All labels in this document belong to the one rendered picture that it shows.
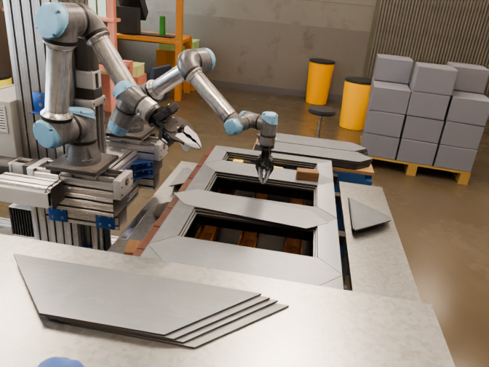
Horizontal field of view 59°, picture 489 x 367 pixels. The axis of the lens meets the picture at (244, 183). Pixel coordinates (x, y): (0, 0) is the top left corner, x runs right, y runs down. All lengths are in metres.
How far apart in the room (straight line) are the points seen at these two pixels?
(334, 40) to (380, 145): 3.68
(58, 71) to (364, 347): 1.34
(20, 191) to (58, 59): 0.59
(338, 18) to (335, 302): 7.52
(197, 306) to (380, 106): 4.23
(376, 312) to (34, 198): 1.40
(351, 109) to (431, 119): 1.80
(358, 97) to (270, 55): 2.52
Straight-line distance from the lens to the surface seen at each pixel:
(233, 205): 2.01
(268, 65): 8.55
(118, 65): 1.72
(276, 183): 2.34
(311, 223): 1.94
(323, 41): 8.46
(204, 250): 1.67
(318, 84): 7.98
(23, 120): 2.25
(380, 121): 5.10
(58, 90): 1.74
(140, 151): 2.38
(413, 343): 1.14
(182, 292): 1.11
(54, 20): 1.65
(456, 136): 5.23
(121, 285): 1.14
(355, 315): 1.16
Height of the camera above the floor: 1.76
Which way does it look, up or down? 24 degrees down
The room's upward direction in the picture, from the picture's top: 5 degrees clockwise
